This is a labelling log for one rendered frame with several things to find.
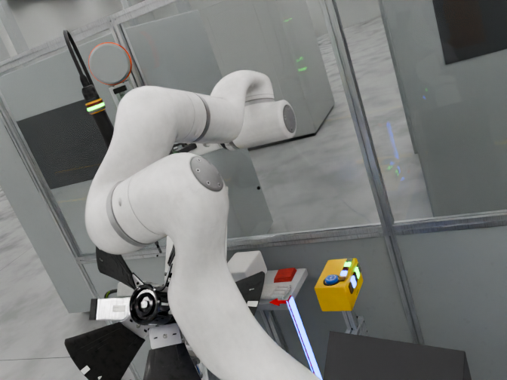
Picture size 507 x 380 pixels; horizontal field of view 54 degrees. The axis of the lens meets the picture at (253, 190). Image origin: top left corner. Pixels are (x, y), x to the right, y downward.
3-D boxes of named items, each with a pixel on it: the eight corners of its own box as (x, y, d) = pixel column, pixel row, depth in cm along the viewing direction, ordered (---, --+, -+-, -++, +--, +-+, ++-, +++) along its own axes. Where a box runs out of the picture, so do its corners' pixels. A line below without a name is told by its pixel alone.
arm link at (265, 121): (225, 106, 110) (231, 148, 110) (278, 93, 103) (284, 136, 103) (244, 110, 117) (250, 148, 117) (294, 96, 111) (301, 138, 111)
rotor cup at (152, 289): (149, 292, 161) (120, 289, 151) (183, 276, 156) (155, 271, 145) (157, 336, 155) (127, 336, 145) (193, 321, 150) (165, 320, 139)
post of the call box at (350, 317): (349, 323, 165) (339, 292, 161) (358, 323, 163) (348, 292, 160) (348, 329, 162) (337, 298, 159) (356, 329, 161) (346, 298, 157)
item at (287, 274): (279, 271, 212) (278, 268, 211) (296, 270, 208) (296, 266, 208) (273, 283, 205) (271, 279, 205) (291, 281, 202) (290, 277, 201)
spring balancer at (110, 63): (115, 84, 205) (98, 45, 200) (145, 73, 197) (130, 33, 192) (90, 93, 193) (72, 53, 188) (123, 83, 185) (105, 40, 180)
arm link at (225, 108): (157, 59, 90) (244, 81, 116) (170, 147, 90) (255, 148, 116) (196, 45, 86) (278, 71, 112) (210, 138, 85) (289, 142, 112)
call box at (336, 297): (336, 285, 168) (327, 258, 165) (365, 284, 164) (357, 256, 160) (323, 315, 155) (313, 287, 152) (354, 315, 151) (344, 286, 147)
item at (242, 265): (237, 273, 224) (228, 252, 220) (268, 271, 216) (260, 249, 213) (220, 295, 210) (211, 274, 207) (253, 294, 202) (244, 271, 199)
